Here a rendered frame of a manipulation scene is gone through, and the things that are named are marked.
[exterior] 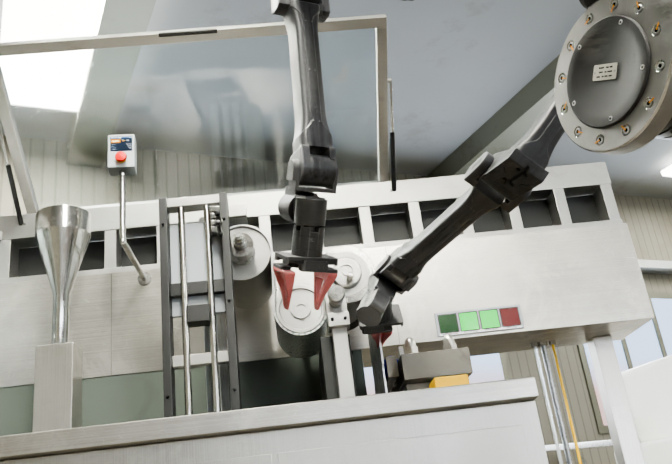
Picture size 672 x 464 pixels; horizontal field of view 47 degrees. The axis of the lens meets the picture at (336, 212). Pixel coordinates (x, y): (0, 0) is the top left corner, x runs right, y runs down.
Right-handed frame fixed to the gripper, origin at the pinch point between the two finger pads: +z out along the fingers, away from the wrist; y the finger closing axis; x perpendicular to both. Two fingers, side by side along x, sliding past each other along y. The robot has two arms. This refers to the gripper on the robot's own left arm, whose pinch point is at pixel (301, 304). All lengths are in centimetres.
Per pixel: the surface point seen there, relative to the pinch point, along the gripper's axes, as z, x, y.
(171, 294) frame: 6.6, -43.4, 14.3
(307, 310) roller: 9.4, -41.1, -18.4
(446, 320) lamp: 15, -56, -67
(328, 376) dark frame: 23.0, -31.9, -21.4
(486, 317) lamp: 13, -52, -78
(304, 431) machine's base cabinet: 25.8, -5.4, -5.2
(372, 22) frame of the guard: -67, -67, -41
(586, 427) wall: 130, -259, -317
